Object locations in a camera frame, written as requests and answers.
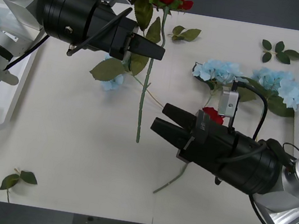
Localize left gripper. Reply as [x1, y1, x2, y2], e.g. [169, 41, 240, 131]
[86, 1, 172, 68]

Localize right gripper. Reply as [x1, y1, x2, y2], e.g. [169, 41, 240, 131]
[144, 100, 241, 178]

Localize red rose with knobbly stem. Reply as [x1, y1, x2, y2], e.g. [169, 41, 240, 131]
[152, 100, 226, 203]

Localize loose green leaf twig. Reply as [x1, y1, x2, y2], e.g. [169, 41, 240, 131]
[166, 24, 202, 45]
[259, 38, 299, 69]
[0, 165, 40, 207]

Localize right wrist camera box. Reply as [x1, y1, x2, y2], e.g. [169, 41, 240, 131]
[216, 88, 241, 120]

